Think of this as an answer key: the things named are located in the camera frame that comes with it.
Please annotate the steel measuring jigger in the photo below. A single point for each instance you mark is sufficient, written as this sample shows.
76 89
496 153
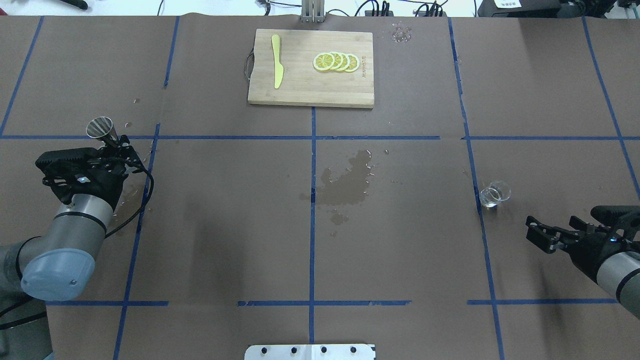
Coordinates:
99 128

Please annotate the bamboo cutting board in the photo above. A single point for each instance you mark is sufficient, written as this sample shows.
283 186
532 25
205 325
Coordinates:
303 85

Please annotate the aluminium frame post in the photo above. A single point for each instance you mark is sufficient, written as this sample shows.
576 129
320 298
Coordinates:
313 11

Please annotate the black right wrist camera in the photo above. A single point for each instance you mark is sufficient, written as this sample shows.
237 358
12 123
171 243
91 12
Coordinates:
617 216

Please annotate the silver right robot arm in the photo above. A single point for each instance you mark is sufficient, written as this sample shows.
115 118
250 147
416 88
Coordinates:
628 293

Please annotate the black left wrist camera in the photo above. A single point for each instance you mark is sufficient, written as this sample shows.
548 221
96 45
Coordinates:
59 160

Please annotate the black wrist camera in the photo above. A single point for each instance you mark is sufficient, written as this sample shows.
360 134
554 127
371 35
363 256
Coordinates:
617 216
59 160

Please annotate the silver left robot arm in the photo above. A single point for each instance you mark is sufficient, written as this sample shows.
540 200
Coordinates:
57 266

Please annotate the yellow plastic knife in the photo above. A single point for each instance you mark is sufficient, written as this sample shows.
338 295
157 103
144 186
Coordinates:
279 69

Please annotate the clear glass cup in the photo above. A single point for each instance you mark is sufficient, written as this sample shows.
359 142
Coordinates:
494 194

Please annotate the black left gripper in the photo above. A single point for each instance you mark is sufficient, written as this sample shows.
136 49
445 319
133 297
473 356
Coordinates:
109 181

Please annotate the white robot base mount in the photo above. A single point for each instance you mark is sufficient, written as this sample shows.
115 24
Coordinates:
335 351

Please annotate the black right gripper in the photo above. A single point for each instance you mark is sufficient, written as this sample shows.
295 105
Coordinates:
591 250

